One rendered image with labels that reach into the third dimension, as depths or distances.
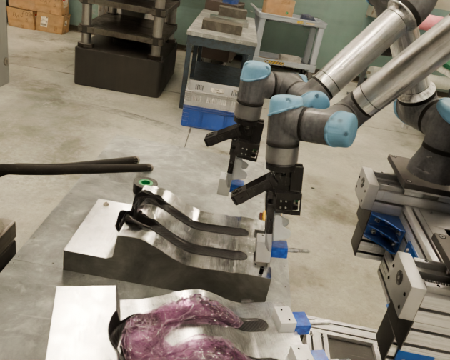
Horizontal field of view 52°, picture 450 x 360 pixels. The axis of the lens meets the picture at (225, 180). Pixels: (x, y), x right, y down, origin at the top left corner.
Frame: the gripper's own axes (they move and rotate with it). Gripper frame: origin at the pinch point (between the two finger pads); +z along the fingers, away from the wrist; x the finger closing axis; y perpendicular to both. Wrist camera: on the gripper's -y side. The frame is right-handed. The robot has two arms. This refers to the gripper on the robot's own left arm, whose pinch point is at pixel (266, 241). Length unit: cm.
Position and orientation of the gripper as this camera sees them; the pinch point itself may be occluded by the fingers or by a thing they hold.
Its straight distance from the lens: 113.3
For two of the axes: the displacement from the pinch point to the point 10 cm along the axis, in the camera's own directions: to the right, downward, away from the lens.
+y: 10.0, 0.6, -0.5
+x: 0.7, -3.1, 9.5
